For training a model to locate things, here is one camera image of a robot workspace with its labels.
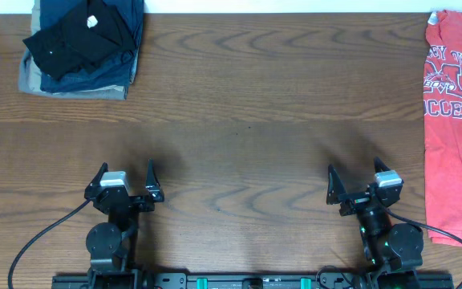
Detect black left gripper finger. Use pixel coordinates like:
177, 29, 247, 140
91, 162, 108, 187
145, 159, 160, 194

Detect red printed t-shirt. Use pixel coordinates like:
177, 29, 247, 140
423, 10, 462, 239

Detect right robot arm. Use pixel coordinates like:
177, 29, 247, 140
326, 157, 424, 288

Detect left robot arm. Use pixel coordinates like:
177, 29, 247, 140
84, 159, 164, 289

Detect navy blue folded garment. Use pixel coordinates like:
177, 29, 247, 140
40, 0, 145, 93

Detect grey folded trousers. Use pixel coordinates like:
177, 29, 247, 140
17, 47, 139, 101

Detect black folded garment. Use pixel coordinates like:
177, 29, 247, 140
23, 0, 136, 80

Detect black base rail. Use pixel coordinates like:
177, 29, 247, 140
51, 271, 454, 289

